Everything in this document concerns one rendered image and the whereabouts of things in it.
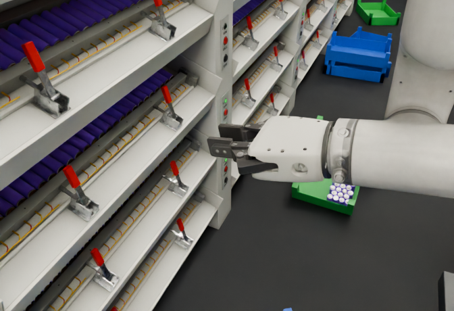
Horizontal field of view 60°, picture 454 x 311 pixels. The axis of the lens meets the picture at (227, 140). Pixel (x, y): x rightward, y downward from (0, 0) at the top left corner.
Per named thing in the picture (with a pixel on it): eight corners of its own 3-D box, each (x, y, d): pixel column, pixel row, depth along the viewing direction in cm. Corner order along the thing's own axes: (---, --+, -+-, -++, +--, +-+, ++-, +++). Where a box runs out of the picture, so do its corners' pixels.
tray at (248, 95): (289, 64, 159) (305, 36, 149) (226, 149, 115) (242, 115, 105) (246, 40, 161) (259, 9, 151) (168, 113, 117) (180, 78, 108)
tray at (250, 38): (294, 17, 147) (311, -18, 138) (226, 90, 103) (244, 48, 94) (248, -9, 149) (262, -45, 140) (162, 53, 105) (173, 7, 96)
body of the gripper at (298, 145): (332, 198, 49) (249, 186, 54) (348, 152, 56) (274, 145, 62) (328, 149, 45) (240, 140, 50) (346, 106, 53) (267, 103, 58)
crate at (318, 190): (351, 216, 127) (354, 205, 120) (291, 197, 134) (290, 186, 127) (372, 141, 141) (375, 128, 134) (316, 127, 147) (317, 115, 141)
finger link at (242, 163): (251, 184, 49) (230, 165, 54) (300, 159, 52) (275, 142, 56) (250, 177, 49) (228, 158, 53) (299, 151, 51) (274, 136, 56)
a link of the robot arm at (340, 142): (350, 201, 49) (325, 197, 50) (362, 159, 55) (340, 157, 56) (348, 145, 44) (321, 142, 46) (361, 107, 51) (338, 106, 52)
